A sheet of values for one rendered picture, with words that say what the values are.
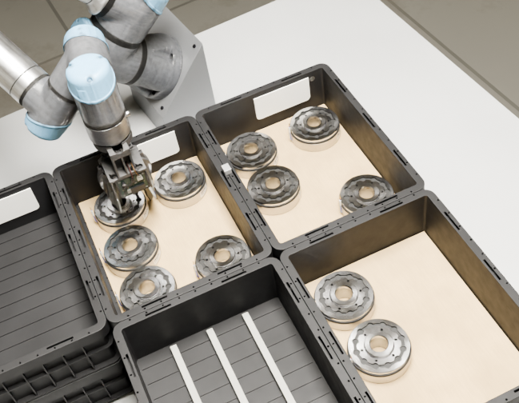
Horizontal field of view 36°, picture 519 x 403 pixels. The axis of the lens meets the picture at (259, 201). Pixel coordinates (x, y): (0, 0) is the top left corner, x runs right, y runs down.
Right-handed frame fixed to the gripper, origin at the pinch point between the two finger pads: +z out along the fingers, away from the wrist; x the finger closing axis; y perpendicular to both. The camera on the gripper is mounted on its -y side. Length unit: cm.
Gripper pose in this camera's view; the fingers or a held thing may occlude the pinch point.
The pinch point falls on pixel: (134, 198)
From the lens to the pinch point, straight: 158.2
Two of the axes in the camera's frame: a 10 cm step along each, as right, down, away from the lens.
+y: 4.0, 6.7, -6.3
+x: 9.1, -3.8, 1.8
